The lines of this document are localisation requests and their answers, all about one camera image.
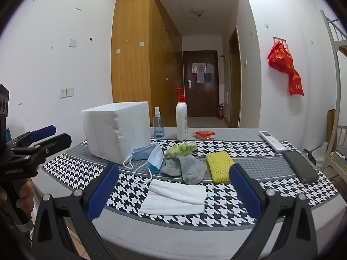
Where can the brown wooden board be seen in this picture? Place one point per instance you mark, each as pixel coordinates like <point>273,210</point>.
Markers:
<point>331,124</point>

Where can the white metal bunk bed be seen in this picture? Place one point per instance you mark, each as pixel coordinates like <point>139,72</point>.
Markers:
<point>343,48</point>

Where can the red fire extinguisher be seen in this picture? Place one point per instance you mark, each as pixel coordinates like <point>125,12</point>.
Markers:
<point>221,111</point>

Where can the white foam box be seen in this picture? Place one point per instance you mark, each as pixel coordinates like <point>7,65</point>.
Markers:
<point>108,130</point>

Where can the black smartphone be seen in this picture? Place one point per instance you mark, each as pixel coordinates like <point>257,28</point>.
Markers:
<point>299,166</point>

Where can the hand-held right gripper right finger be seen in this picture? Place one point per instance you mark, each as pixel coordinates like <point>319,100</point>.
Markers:
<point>245,192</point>

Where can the dark brown entrance door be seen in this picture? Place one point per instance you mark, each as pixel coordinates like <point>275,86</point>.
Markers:
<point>200,100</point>

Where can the round ceiling lamp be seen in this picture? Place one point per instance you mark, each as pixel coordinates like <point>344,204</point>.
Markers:
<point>198,11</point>

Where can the white pump bottle red cap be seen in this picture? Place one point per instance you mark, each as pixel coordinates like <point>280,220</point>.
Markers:
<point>181,122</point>

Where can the yellow foam net sleeve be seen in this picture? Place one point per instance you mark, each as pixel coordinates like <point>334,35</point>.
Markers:
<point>219,166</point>

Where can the white wall socket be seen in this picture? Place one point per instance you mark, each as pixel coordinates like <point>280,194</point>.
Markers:
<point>63,93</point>

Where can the green white plastic bag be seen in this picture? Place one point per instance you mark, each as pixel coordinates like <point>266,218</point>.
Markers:
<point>179,149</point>

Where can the light wooden side door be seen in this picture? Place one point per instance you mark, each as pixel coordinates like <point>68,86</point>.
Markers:
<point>235,86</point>

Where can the white wall plate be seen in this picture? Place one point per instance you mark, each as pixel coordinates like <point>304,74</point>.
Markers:
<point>72,43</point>
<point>78,7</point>

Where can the black white houndstooth tablecloth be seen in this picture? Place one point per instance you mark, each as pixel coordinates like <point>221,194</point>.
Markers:
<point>230,144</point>

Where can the white remote control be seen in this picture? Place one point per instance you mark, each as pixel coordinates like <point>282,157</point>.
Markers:
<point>272,140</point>

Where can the white towel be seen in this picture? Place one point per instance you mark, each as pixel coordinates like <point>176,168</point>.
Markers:
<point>173,197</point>

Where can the red plastic bag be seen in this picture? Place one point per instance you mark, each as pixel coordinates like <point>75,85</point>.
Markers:
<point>282,59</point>

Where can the metal wall hook rack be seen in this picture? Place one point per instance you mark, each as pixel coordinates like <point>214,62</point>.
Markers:
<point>279,39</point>

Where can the white wall switch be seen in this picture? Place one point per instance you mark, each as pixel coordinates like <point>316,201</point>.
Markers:
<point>70,91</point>

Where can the blue face mask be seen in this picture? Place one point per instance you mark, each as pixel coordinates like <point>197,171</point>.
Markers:
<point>142,153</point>
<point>156,159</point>

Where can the blue paper notice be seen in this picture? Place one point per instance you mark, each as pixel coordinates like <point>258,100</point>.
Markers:
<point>207,77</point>

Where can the gray sock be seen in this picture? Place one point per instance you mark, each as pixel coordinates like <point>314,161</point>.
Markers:
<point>170,168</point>
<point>192,170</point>

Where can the wooden wardrobe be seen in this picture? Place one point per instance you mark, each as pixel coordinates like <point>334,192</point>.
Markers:
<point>130,59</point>

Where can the red plastic packet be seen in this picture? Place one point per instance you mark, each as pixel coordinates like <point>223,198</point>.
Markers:
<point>203,135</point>

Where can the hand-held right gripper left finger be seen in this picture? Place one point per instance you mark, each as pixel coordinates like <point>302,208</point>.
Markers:
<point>104,192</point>

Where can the person's left hand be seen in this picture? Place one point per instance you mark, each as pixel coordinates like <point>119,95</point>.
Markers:
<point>26,196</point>

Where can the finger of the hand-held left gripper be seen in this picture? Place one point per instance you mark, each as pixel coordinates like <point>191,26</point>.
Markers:
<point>40,133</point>
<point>54,143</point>

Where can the clear blue spray bottle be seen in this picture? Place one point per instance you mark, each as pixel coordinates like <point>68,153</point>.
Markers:
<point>158,127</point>

